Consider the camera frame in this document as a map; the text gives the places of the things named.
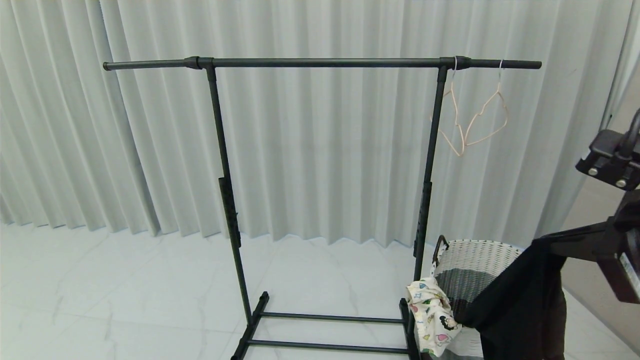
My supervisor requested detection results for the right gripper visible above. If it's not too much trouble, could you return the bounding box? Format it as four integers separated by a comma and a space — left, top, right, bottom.
597, 192, 640, 304

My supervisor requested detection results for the black garment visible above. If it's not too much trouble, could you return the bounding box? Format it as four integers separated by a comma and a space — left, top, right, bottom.
452, 235, 568, 360

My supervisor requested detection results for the pink clothes hanger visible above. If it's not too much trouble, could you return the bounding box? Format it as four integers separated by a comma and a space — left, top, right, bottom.
430, 67, 467, 158
464, 65, 510, 148

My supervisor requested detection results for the white laundry basket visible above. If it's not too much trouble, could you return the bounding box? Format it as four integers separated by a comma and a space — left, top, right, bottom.
431, 235, 526, 360

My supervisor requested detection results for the black clothes rack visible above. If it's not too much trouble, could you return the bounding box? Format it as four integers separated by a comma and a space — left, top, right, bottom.
102, 55, 543, 360

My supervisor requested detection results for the cream printed garment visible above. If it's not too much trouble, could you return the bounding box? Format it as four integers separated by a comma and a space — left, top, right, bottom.
406, 277, 463, 358

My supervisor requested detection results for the white curtain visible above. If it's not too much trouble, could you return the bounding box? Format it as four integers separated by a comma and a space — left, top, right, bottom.
0, 0, 636, 249

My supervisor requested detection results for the black cable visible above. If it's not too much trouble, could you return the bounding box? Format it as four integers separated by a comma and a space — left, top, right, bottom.
624, 107, 640, 151

